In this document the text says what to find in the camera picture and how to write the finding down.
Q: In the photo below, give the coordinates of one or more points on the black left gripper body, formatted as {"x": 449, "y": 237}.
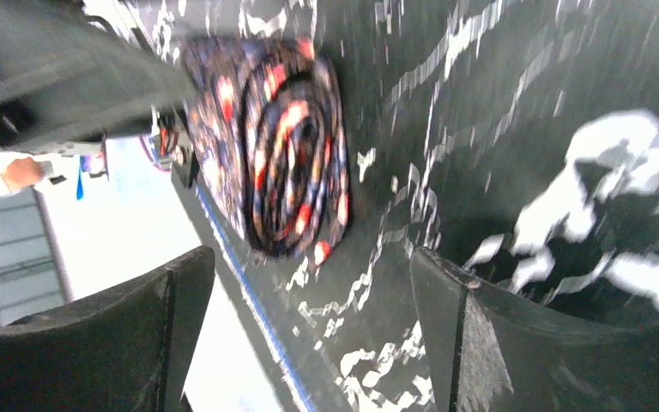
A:
{"x": 70, "y": 76}

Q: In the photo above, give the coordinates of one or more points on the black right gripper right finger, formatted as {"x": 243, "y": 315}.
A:
{"x": 491, "y": 350}

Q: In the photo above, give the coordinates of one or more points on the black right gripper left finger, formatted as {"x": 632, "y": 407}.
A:
{"x": 126, "y": 348}

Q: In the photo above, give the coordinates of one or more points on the dark paisley red-dotted tie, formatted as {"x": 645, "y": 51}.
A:
{"x": 267, "y": 130}

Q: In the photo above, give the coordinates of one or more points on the dark storage crates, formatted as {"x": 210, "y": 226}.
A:
{"x": 31, "y": 274}

